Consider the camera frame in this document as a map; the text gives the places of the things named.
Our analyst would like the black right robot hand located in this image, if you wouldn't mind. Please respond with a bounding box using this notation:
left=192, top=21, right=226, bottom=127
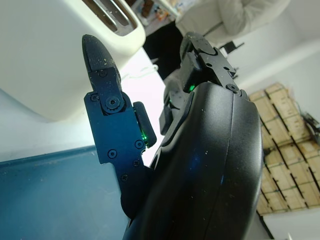
left=81, top=31, right=265, bottom=240

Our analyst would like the person in black trousers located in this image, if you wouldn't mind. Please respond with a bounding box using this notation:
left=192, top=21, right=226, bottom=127
left=144, top=0, right=292, bottom=81

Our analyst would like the cream white two-slot toaster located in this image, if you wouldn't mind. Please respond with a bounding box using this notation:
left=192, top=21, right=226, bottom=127
left=0, top=0, right=147, bottom=123

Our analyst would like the dark blue plastic tray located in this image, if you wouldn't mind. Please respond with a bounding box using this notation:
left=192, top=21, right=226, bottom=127
left=0, top=146, right=133, bottom=240

